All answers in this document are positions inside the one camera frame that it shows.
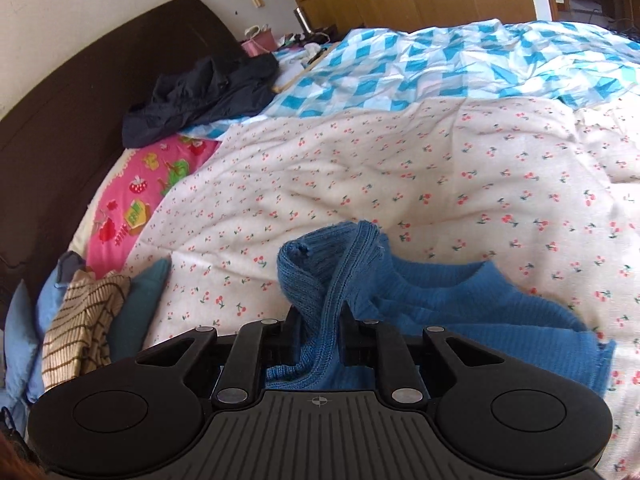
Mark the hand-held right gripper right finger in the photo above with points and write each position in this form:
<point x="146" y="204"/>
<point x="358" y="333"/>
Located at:
<point x="350" y="341"/>

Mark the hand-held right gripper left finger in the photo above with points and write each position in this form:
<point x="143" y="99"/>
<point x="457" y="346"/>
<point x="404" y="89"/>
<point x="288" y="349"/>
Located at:
<point x="282" y="341"/>

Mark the beige striped knit garment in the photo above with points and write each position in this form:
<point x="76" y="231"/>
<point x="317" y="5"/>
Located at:
<point x="80" y="320"/>

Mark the pink printed pillow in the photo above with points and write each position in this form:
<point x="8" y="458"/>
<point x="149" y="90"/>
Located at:
<point x="135" y="200"/>

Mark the blue white checkered quilt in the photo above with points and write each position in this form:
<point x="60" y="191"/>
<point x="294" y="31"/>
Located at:
<point x="400" y="60"/>

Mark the light blue garment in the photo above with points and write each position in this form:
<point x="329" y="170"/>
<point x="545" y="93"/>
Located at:
<point x="50" y="300"/>

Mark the white cherry print blanket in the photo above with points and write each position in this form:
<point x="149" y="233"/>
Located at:
<point x="400" y="170"/>

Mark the teal garment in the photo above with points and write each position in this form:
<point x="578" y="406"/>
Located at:
<point x="135" y="310"/>

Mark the grey blue garment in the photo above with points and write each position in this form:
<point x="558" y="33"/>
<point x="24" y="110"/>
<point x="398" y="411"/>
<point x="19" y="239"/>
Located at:
<point x="70" y="265"/>

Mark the wooden stick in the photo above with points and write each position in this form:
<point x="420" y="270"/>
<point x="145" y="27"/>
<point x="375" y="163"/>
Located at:
<point x="305" y="68"/>

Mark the pink basket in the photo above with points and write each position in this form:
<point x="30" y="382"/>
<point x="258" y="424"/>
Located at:
<point x="262" y="42"/>

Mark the blue knit sweater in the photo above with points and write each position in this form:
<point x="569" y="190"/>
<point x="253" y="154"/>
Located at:
<point x="450" y="305"/>

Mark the dark brown wooden headboard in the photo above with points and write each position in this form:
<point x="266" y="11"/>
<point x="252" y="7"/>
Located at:
<point x="50" y="110"/>

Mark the dark navy jacket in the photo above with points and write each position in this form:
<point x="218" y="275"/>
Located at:
<point x="200" y="95"/>

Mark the metal thermos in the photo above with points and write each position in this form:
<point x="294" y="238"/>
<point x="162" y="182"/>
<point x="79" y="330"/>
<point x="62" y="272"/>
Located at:
<point x="301" y="20"/>

